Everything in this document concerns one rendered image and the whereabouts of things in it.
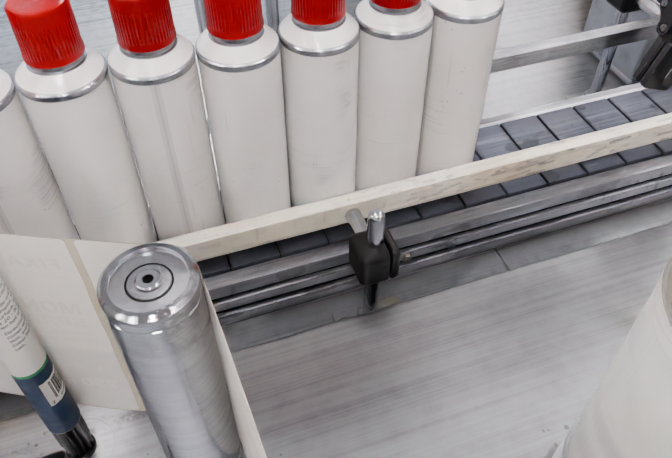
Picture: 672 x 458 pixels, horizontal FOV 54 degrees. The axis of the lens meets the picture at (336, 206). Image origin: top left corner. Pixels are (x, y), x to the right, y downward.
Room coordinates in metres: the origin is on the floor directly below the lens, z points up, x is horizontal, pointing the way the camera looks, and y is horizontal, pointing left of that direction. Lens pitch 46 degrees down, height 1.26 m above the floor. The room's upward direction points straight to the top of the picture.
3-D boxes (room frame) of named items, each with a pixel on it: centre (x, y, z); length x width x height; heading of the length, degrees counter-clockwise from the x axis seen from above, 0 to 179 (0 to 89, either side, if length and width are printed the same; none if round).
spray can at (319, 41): (0.37, 0.01, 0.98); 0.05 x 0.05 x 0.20
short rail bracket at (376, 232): (0.30, -0.03, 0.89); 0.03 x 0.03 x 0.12; 19
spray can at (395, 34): (0.39, -0.04, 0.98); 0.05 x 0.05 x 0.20
